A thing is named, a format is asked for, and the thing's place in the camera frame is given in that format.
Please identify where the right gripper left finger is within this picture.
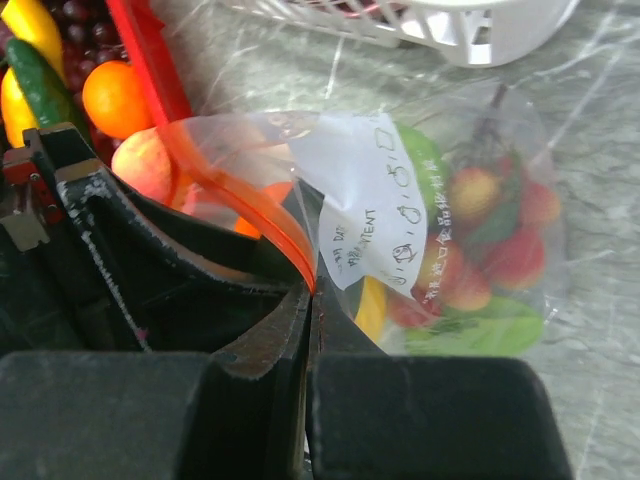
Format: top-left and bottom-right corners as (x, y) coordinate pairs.
(211, 283), (311, 381)

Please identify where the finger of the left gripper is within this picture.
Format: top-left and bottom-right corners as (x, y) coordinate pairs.
(282, 184), (325, 277)

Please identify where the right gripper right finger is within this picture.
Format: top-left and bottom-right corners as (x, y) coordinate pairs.
(307, 277), (386, 370)

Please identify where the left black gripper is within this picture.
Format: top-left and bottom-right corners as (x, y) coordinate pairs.
(1, 122), (303, 351)

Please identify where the green custard apple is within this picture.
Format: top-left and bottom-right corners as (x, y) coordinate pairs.
(395, 122), (449, 223)

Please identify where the clear orange zip top bag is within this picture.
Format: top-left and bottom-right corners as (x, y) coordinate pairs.
(157, 82), (569, 359)

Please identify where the lychee bunch with leaves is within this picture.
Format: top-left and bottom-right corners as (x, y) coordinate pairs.
(376, 82), (567, 356)

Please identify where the peach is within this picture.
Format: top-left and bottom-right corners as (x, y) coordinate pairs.
(111, 128), (223, 220)

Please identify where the orange fruit upper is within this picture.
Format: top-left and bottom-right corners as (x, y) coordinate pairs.
(82, 61), (154, 140)

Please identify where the green cucumber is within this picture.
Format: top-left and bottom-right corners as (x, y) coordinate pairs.
(5, 38), (91, 142)

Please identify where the red plastic tray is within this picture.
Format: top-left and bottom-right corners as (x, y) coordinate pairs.
(106, 0), (193, 125)

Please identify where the dark purple grape bunch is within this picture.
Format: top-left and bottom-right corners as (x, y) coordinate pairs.
(44, 1), (129, 164)

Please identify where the yellow banana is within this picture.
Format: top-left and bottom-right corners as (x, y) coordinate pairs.
(1, 1), (65, 147)

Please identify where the white plastic dish basket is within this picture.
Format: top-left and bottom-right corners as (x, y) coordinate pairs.
(279, 0), (584, 69)

